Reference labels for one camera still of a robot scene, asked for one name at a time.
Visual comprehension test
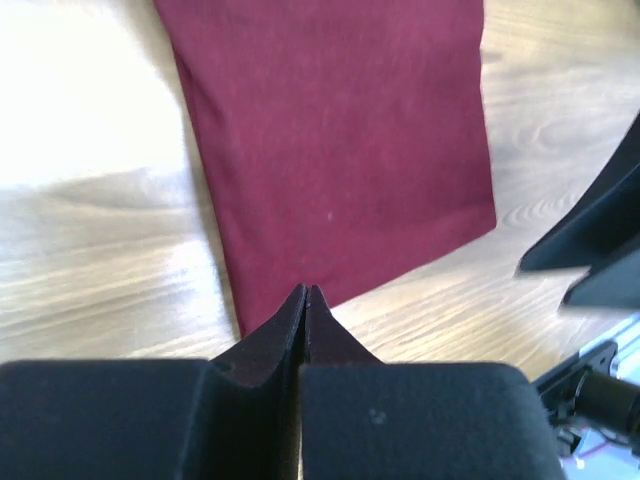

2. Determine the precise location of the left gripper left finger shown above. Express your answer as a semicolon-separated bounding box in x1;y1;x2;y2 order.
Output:
1;286;306;479

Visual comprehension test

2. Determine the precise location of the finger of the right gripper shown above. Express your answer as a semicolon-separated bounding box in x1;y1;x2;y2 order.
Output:
519;119;639;272

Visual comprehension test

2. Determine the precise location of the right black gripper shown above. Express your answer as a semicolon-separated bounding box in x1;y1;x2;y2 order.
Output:
533;174;639;435

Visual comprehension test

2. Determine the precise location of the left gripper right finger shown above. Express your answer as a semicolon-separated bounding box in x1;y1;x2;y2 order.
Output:
299;287;564;479

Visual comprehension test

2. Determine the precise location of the maroon t shirt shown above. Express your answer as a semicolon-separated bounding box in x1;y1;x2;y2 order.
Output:
155;0;496;335

